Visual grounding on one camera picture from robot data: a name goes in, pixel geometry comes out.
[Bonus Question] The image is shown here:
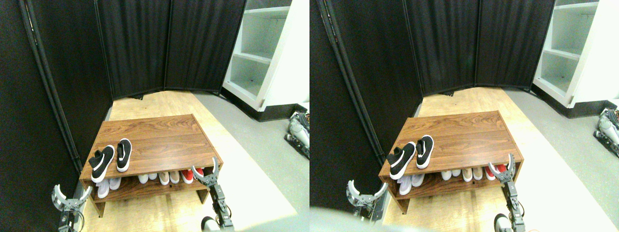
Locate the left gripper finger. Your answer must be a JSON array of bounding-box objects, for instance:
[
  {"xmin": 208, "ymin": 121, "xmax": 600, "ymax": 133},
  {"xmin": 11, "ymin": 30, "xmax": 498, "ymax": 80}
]
[
  {"xmin": 368, "ymin": 183, "xmax": 389, "ymax": 204},
  {"xmin": 73, "ymin": 186, "xmax": 92, "ymax": 209},
  {"xmin": 346, "ymin": 180, "xmax": 366, "ymax": 204},
  {"xmin": 52, "ymin": 185, "xmax": 71, "ymax": 209}
]

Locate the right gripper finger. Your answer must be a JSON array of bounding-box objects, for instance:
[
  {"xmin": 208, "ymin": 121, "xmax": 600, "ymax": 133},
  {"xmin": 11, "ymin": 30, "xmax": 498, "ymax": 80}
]
[
  {"xmin": 487, "ymin": 162, "xmax": 505, "ymax": 183},
  {"xmin": 192, "ymin": 165, "xmax": 209, "ymax": 187},
  {"xmin": 503, "ymin": 154, "xmax": 516, "ymax": 183},
  {"xmin": 207, "ymin": 157, "xmax": 220, "ymax": 187}
]

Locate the black shoe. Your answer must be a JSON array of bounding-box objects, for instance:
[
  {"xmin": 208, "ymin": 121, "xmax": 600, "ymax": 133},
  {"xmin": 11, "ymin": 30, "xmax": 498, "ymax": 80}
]
[
  {"xmin": 88, "ymin": 145, "xmax": 116, "ymax": 183},
  {"xmin": 387, "ymin": 142, "xmax": 416, "ymax": 180},
  {"xmin": 416, "ymin": 135, "xmax": 434, "ymax": 169},
  {"xmin": 116, "ymin": 138, "xmax": 132, "ymax": 173}
]

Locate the brown shoe rack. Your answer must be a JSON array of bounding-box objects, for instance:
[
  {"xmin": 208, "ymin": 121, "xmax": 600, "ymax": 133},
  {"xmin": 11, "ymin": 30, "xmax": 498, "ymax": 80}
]
[
  {"xmin": 378, "ymin": 110, "xmax": 524, "ymax": 215},
  {"xmin": 79, "ymin": 114, "xmax": 224, "ymax": 217}
]

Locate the white shelf unit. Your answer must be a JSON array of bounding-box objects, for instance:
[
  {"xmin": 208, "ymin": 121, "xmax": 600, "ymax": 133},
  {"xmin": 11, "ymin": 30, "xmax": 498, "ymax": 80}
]
[
  {"xmin": 222, "ymin": 0, "xmax": 310, "ymax": 121},
  {"xmin": 532, "ymin": 0, "xmax": 619, "ymax": 118}
]

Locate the black curtain stand pole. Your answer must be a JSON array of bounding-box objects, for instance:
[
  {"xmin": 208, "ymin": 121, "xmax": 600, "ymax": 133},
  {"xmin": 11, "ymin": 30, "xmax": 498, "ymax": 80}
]
[
  {"xmin": 17, "ymin": 0, "xmax": 82, "ymax": 173},
  {"xmin": 312, "ymin": 0, "xmax": 386, "ymax": 167}
]

